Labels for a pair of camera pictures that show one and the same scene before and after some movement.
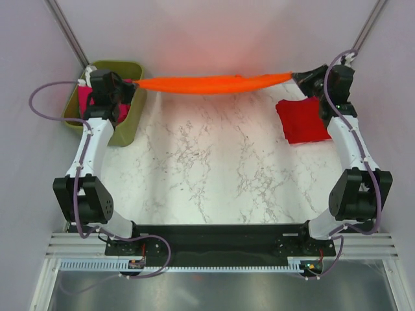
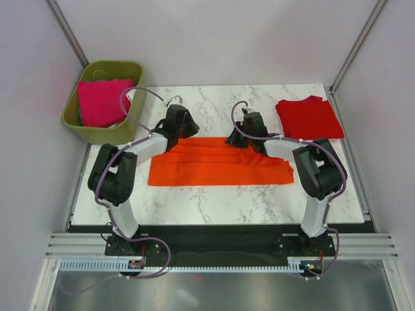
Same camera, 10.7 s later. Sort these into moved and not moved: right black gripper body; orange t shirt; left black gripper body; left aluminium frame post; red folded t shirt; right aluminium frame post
Moved: orange t shirt; left black gripper body; right black gripper body
Not moved: right aluminium frame post; red folded t shirt; left aluminium frame post
